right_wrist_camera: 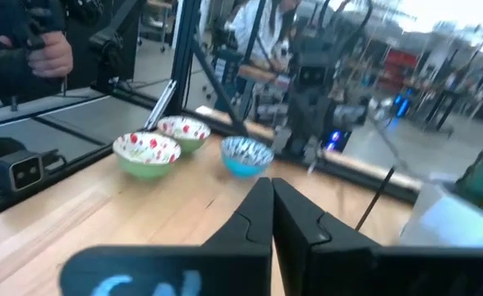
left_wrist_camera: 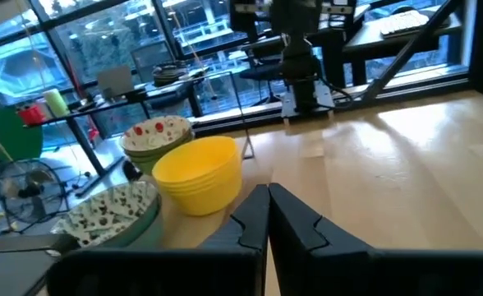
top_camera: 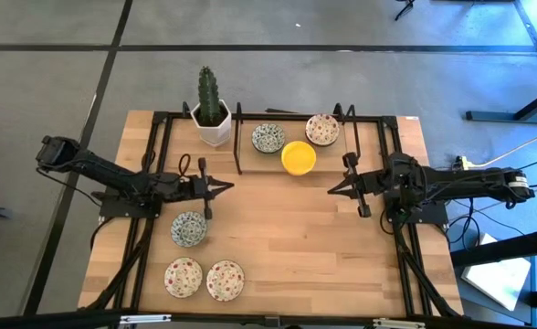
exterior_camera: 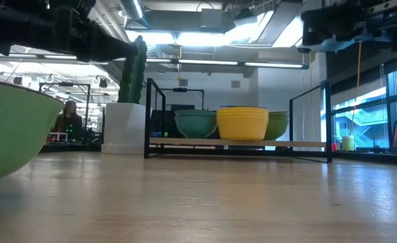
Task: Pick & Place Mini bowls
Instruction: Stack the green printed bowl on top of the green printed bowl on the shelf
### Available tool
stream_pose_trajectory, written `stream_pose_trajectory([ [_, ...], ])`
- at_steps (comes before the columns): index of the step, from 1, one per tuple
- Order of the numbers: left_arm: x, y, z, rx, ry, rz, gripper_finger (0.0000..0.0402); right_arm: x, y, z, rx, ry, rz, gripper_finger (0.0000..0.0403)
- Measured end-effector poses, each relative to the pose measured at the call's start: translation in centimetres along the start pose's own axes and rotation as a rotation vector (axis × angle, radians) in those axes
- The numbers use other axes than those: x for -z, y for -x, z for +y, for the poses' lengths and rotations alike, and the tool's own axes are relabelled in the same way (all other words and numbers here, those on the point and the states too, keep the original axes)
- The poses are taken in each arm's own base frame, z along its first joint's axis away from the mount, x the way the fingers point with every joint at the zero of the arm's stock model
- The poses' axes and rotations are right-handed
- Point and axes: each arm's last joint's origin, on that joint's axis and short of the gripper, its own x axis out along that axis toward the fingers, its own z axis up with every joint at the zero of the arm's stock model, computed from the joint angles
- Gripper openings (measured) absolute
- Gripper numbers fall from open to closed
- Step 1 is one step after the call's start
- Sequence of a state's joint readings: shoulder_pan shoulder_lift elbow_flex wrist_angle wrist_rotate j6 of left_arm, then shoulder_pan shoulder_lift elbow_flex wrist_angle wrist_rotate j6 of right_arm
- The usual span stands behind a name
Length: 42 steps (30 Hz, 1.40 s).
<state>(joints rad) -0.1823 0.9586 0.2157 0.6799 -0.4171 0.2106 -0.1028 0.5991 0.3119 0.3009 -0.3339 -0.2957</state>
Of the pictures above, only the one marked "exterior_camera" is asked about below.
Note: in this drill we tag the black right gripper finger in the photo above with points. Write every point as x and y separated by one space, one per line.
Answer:
333 25

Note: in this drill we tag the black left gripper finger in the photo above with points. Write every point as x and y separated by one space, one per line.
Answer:
114 49

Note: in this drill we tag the teal bowl blue dot pattern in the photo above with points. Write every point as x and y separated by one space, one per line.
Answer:
195 112
195 126

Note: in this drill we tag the green bowl red flower pattern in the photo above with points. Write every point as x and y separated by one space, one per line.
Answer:
279 115
277 128
279 112
13 128

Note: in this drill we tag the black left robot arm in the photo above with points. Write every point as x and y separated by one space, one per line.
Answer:
16 27

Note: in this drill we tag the tall green cactus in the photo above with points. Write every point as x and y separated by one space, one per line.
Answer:
138 74

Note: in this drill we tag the long ceiling light bar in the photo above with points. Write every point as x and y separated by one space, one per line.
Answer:
218 62
33 56

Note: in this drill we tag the white angular planter pot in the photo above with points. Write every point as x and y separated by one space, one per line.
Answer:
124 128

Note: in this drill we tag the person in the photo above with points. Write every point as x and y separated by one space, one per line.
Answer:
68 119

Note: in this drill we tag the yellow-green cylinder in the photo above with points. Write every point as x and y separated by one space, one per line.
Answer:
347 143

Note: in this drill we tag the small red cup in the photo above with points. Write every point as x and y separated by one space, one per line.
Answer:
334 147

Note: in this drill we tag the black metal wood shelf rack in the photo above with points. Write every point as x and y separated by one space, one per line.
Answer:
239 143

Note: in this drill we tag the silver air duct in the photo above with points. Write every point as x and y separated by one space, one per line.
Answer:
132 8

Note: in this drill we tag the black table edge rail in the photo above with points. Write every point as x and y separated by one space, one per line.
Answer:
370 158

